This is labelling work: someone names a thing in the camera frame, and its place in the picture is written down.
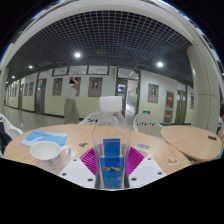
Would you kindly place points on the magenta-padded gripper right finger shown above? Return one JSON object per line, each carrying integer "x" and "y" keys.
{"x": 146, "y": 171}

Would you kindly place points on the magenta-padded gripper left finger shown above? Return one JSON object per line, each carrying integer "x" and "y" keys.
{"x": 75, "y": 171}

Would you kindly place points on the clear bottle with blue label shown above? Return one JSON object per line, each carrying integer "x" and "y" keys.
{"x": 111, "y": 133}

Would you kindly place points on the small printed card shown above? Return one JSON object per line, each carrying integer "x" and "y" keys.
{"x": 142, "y": 147}

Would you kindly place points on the white mug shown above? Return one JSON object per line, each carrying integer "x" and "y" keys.
{"x": 48, "y": 155}

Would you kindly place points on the light blue booklet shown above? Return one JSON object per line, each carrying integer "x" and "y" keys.
{"x": 43, "y": 137}

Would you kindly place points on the white perforated plastic chair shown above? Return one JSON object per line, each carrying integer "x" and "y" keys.
{"x": 12, "y": 131}
{"x": 146, "y": 123}
{"x": 88, "y": 118}

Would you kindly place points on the round wooden table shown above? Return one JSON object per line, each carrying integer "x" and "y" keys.
{"x": 190, "y": 140}

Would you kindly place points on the green exit sign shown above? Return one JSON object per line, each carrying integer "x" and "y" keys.
{"x": 146, "y": 112}

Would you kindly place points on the black bag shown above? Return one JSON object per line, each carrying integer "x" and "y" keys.
{"x": 3, "y": 138}

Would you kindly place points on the round ceiling lights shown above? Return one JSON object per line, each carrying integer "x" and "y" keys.
{"x": 77, "y": 55}

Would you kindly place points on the red yellow wall notice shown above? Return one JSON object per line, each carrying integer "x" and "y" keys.
{"x": 168, "y": 116}

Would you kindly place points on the red wall poster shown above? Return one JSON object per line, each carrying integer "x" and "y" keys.
{"x": 169, "y": 99}

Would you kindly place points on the framed wall portraits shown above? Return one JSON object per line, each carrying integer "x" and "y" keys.
{"x": 95, "y": 86}

